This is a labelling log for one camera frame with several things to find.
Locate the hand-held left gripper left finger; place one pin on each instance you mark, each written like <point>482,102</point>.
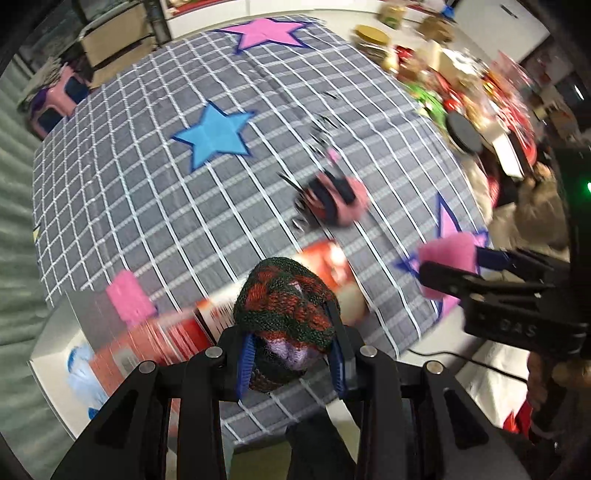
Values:
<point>244,364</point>

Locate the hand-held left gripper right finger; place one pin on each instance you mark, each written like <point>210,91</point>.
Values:
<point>337,371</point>

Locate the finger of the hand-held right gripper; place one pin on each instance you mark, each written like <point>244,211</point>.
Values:
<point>496,258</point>
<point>461,281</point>

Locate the pink sponge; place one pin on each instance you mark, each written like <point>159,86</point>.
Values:
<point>448,258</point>
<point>131,297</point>

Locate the red green knitted hat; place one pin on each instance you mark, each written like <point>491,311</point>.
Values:
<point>286,295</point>

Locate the light blue fluffy cloth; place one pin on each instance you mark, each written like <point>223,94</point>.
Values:
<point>81,374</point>

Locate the white box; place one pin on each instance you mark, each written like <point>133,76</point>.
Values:
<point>51,341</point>

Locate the person's right hand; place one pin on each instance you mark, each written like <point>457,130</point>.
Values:
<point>538,383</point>

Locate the beige plastic bag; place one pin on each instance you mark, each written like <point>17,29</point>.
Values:
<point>540,217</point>

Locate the red printed cardboard box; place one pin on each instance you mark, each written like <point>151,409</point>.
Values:
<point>175,332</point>

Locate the person's dark jeans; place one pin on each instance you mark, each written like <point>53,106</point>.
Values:
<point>318,447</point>

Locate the black round disc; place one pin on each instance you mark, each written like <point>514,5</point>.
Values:
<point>464,131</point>

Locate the pink black fabric item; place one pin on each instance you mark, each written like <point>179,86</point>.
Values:
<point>344,203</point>

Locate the green snack packet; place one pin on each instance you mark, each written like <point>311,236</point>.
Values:
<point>429,99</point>

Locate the small pink hair clip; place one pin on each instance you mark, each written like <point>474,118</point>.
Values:
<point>333,157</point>

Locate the pile of assorted goods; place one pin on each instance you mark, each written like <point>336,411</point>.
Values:
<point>461,69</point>

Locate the black hair clip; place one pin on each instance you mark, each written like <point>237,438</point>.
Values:
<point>323,129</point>
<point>330,95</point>

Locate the grey checked star blanket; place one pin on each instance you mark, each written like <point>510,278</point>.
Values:
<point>138,184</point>

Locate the white cabinet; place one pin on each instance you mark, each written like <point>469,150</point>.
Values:
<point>508,23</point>

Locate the gold lid jar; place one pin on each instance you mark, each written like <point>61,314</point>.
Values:
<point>371,37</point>

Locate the pink plastic stool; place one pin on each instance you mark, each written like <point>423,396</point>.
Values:
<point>69,87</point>

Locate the cardboard box on floor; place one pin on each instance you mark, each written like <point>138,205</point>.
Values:
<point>115,41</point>

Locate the pile of grey cloths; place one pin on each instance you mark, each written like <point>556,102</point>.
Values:
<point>41,76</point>

